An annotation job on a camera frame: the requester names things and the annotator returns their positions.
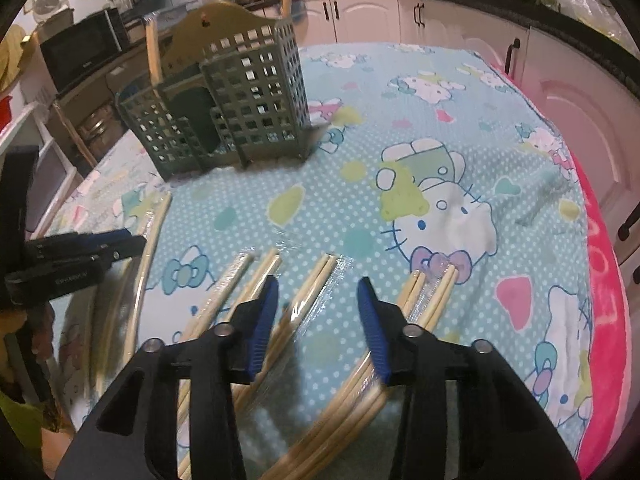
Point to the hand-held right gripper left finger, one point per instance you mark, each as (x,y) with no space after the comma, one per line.
(264,312)

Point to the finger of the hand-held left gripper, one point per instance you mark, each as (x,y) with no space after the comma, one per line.
(65,277)
(85,245)

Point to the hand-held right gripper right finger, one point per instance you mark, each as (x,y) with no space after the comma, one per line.
(372,317)

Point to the green plastic utensil holder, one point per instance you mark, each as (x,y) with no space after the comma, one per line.
(235,95)

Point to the person's left forearm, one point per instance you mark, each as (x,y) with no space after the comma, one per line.
(20,420)

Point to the white rack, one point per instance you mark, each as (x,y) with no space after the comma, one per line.
(40,170)

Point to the red plastic basin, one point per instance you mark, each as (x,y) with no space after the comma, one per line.
(4,110)

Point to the steel cooking pot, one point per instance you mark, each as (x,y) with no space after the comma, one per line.
(100,126)

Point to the blue cartoon printed blanket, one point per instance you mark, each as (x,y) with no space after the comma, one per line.
(350,200)

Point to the round bamboo board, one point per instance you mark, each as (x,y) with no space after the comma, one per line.
(10,55)

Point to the black microwave oven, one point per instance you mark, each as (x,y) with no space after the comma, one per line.
(82,47)

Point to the wooden shelf table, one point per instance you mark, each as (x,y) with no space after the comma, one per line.
(120,67)

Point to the pink fleece blanket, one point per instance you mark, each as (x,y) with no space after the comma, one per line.
(605,310)

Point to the white kitchen cabinet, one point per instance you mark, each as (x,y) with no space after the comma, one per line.
(565,90)

